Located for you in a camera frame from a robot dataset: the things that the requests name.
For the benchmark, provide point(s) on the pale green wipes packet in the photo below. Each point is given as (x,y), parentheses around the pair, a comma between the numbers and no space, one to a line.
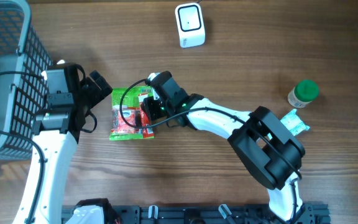
(294,123)

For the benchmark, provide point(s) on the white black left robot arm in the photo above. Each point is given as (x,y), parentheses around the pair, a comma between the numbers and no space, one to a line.
(56,130)

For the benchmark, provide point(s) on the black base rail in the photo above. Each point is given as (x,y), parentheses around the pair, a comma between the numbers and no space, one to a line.
(246,214)

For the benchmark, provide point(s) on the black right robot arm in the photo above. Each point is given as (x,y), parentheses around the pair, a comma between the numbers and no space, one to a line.
(268,150)

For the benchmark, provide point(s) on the white red tissue packet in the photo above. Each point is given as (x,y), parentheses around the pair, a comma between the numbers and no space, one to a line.
(119,126)

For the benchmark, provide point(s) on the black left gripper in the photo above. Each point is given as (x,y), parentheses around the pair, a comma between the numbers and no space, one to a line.
(96,94)

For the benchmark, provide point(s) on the white barcode scanner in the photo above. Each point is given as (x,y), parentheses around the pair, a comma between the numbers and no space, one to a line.
(190,25)

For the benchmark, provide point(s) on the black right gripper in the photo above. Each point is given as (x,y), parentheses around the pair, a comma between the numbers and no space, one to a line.
(152,109)

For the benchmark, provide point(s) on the grey plastic basket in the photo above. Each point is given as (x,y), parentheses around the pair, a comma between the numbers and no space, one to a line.
(22,60)

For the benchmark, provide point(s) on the green lid spice jar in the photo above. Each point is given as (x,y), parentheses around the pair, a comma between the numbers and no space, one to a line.
(303,93)

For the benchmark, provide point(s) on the green snack bag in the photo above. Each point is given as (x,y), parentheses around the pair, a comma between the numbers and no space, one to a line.
(133,101)

